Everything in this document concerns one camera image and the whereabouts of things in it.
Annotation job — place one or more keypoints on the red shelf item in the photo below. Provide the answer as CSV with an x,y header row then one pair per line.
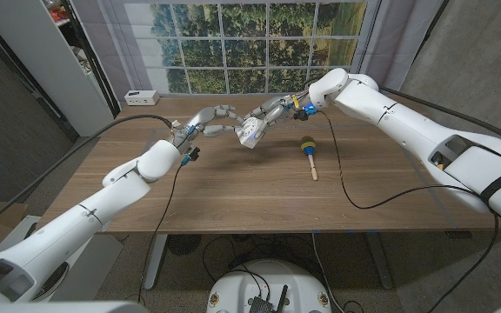
x,y
59,14

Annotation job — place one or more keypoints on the white shelf cabinet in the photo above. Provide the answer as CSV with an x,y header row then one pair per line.
x,y
46,56

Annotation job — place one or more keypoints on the white board with yellow print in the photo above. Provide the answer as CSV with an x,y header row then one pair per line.
x,y
94,265

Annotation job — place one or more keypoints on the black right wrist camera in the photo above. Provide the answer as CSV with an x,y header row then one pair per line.
x,y
302,115

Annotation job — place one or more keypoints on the black sneaker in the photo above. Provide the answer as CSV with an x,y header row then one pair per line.
x,y
57,280

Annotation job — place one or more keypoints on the grey metal table leg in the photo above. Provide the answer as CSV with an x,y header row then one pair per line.
x,y
378,261
155,265

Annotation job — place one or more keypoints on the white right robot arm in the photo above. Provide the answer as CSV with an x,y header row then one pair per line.
x,y
407,121

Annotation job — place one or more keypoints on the black device with antenna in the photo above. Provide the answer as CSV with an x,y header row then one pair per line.
x,y
259,304

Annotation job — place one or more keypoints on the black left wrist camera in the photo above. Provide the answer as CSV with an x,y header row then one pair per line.
x,y
193,153

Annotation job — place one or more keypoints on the white kitchen timer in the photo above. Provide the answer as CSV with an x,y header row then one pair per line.
x,y
252,135

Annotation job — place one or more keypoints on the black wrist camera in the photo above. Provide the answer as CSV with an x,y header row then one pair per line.
x,y
302,115
193,153

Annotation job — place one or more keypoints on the colourful striped wooden maraca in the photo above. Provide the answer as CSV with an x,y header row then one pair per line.
x,y
307,145

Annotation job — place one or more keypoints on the printed window backdrop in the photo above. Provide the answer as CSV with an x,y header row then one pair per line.
x,y
242,52

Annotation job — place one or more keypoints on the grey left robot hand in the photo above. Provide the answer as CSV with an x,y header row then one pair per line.
x,y
200,117

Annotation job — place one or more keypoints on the black flat floor object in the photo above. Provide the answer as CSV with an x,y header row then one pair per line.
x,y
458,235

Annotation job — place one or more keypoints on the white power strip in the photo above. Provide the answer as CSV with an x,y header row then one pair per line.
x,y
142,98

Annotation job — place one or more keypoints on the black round floor fan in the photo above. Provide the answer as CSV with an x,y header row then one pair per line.
x,y
184,243

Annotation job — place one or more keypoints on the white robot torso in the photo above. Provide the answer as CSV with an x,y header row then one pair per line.
x,y
242,287

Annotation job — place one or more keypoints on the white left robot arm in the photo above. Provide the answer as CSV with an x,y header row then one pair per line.
x,y
81,217

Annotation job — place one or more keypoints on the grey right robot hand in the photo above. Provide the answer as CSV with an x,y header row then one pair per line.
x,y
281,108

